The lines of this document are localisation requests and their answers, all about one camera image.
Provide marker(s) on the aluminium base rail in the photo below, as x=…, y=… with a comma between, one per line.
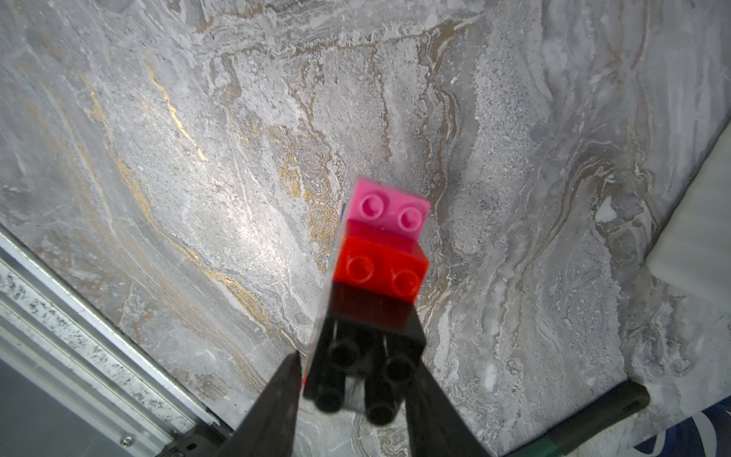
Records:
x=54, y=337

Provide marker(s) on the red lego brick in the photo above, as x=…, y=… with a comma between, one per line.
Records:
x=382, y=262

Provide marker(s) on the green handled tool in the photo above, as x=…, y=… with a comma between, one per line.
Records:
x=612, y=407

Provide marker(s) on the pink lego brick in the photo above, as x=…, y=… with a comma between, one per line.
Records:
x=387, y=208

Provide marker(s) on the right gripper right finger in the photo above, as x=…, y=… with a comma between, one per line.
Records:
x=435, y=427

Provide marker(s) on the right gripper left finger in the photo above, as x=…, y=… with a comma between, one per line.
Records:
x=269, y=427

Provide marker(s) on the brown lidded storage box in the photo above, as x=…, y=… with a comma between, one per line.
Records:
x=693, y=251

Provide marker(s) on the black lego brick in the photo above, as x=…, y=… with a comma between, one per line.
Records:
x=365, y=352

